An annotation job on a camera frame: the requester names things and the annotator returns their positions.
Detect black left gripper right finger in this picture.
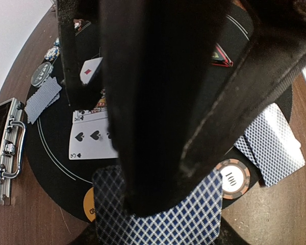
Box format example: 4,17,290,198
214,217,249,245

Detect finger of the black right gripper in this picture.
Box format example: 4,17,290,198
56,1,103,110

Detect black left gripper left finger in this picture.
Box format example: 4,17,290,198
68,222,99,245

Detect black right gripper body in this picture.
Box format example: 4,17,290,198
99,1,306,217

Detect king of clubs card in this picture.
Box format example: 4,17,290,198
72,89,108,124

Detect orange big blind button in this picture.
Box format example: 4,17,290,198
83,187,95,222

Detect diamond face-up card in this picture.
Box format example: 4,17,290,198
80,57,103,85

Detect blue patterned card deck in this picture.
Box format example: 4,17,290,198
91,164,224,245

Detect red triangle all-in marker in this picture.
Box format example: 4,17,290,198
211,43,233,67

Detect three of spades card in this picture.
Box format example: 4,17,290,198
68,118,118,160

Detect blue chips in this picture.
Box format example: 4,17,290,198
44,46,60,62

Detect green chips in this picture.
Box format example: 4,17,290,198
54,37,60,47

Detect orange chips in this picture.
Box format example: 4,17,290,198
73,19,91,31
216,158,250,200

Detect round black poker mat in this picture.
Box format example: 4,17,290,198
25,4,293,222

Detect clear dealer button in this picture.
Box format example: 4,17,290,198
31,62,53,88

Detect aluminium poker case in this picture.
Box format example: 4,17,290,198
0,98,27,205

